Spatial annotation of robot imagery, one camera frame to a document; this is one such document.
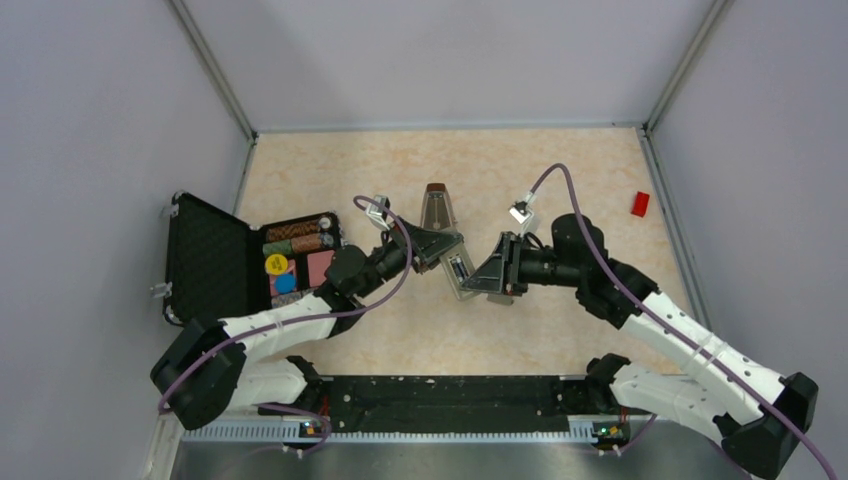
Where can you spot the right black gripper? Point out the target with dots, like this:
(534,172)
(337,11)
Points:
(503,268)

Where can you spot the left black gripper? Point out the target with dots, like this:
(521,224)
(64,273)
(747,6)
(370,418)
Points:
(431,244)

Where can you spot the white remote control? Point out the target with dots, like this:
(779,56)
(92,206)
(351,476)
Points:
(458,266)

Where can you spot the grey battery compartment cover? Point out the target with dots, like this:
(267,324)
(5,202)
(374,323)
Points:
(500,300)

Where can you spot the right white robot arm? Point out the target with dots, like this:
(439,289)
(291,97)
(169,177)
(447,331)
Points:
(752,412)

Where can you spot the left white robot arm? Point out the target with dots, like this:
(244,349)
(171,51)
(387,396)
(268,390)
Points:
(213,366)

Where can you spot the brown wooden metronome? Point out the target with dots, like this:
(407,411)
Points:
(437,211)

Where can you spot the blue round chip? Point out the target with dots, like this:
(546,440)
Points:
(285,284)

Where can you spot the yellow round chip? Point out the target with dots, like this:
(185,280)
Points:
(276,264)

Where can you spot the red small block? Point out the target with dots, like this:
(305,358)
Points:
(640,204)

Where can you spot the black poker chip case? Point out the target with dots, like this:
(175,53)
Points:
(215,261)

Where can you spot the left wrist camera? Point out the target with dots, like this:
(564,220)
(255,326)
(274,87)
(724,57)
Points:
(376,211)

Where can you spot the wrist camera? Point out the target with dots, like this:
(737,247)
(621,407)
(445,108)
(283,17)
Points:
(522,211)
(376,211)

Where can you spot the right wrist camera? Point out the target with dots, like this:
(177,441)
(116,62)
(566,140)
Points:
(522,211)

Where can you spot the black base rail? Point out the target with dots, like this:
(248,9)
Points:
(454,409)

